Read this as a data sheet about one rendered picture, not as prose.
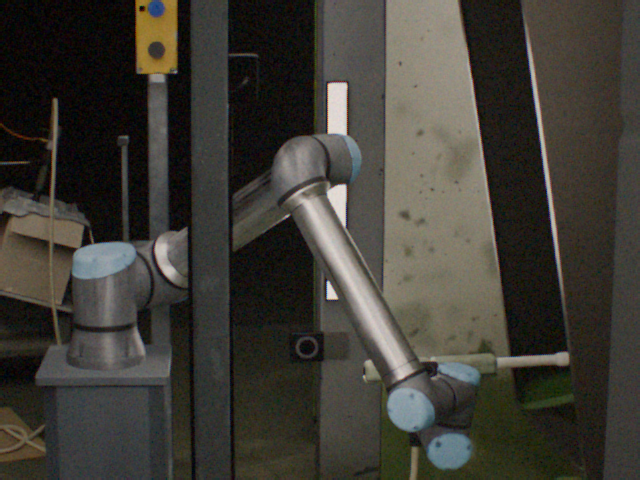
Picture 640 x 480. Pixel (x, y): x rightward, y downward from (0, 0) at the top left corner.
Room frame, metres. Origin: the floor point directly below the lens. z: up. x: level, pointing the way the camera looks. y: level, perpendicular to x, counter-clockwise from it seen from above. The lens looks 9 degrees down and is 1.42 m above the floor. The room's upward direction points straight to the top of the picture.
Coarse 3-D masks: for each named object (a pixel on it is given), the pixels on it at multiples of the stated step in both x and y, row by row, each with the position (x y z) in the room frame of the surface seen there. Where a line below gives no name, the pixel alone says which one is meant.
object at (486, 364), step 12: (420, 360) 2.93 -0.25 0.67; (432, 360) 2.94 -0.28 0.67; (444, 360) 2.93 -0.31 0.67; (456, 360) 2.93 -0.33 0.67; (468, 360) 2.93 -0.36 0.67; (480, 360) 2.93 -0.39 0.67; (492, 360) 2.94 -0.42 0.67; (504, 360) 2.95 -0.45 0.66; (516, 360) 2.96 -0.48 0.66; (528, 360) 2.96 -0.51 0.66; (540, 360) 2.96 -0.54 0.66; (552, 360) 2.96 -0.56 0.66; (564, 360) 2.96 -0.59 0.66; (372, 372) 2.90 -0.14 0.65; (480, 372) 2.93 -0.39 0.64; (492, 372) 2.94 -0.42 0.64; (420, 444) 2.95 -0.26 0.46
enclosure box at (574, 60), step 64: (512, 0) 3.24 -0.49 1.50; (576, 0) 2.65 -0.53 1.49; (512, 64) 3.25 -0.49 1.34; (576, 64) 2.65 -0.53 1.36; (512, 128) 3.25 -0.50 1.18; (576, 128) 2.65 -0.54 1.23; (512, 192) 3.25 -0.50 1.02; (576, 192) 2.65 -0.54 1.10; (512, 256) 3.25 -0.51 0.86; (576, 256) 2.65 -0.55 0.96; (512, 320) 3.25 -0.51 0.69; (576, 320) 2.65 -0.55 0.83; (576, 384) 2.65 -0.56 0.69; (576, 448) 2.88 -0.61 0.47
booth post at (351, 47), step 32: (320, 0) 3.78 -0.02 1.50; (352, 0) 3.73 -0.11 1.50; (384, 0) 3.73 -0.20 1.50; (320, 32) 3.78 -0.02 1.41; (352, 32) 3.73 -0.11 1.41; (384, 32) 3.73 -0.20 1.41; (320, 64) 3.77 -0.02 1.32; (352, 64) 3.73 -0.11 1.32; (384, 64) 3.73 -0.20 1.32; (320, 96) 3.77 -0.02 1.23; (352, 96) 3.73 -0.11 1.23; (384, 96) 3.74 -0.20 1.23; (320, 128) 3.76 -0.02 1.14; (352, 128) 3.73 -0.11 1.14; (352, 192) 3.73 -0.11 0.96; (352, 224) 3.73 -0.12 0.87; (320, 288) 3.74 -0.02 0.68; (320, 320) 3.73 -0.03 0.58; (352, 352) 3.73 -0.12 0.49; (320, 384) 3.73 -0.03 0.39; (352, 384) 3.73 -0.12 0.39; (320, 416) 3.72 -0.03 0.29; (352, 416) 3.73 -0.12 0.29; (320, 448) 3.72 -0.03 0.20; (352, 448) 3.73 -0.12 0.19
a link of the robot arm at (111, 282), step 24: (72, 264) 3.01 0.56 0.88; (96, 264) 2.95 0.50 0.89; (120, 264) 2.97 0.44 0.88; (144, 264) 3.05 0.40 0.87; (72, 288) 3.01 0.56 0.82; (96, 288) 2.95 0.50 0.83; (120, 288) 2.97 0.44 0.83; (144, 288) 3.03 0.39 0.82; (96, 312) 2.95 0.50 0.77; (120, 312) 2.97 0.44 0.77
